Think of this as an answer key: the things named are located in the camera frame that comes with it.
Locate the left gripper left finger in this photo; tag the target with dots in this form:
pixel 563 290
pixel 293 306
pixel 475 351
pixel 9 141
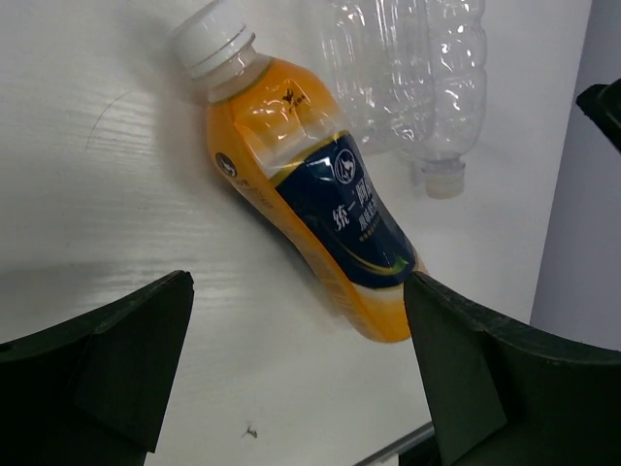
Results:
pixel 94 389

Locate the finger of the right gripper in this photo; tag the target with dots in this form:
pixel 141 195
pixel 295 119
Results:
pixel 601 103

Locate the clear ribbed bottle right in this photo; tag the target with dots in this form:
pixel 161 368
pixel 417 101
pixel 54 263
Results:
pixel 458 48

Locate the aluminium table frame rail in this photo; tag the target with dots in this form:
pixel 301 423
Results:
pixel 411 441

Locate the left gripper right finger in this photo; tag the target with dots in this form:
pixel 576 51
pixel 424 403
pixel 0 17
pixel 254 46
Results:
pixel 501 392

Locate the orange milk tea bottle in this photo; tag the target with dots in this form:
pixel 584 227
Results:
pixel 278 136

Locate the clear ribbed bottle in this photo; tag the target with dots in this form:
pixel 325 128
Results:
pixel 458 48
pixel 379 62

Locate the clear ribbed bottle left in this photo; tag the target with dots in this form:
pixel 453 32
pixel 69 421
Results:
pixel 379 62

